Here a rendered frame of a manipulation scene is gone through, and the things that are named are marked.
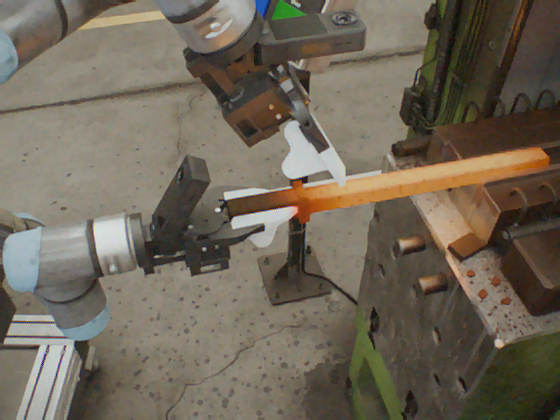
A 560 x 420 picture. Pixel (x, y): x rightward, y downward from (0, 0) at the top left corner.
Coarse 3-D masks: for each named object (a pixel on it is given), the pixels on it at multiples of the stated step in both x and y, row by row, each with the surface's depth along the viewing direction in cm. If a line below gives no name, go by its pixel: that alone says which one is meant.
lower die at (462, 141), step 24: (480, 120) 88; (504, 120) 88; (528, 120) 88; (552, 120) 88; (432, 144) 88; (456, 144) 83; (480, 144) 83; (504, 144) 83; (528, 144) 83; (552, 144) 81; (552, 168) 78; (456, 192) 84; (480, 192) 77; (504, 192) 75; (528, 192) 75; (480, 216) 78; (504, 216) 74; (528, 216) 76; (552, 216) 77
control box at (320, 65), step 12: (276, 0) 105; (288, 0) 103; (300, 0) 101; (312, 0) 99; (324, 0) 97; (336, 0) 98; (348, 0) 100; (312, 12) 99; (324, 12) 98; (300, 60) 102; (312, 60) 103; (324, 60) 105; (324, 72) 107
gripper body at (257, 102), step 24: (240, 48) 51; (192, 72) 53; (216, 72) 54; (240, 72) 55; (264, 72) 55; (288, 72) 55; (216, 96) 58; (240, 96) 56; (264, 96) 55; (240, 120) 56; (264, 120) 58; (288, 120) 59
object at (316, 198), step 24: (432, 168) 76; (456, 168) 76; (480, 168) 76; (504, 168) 77; (528, 168) 78; (264, 192) 72; (288, 192) 72; (312, 192) 73; (336, 192) 73; (360, 192) 73; (384, 192) 74; (408, 192) 75
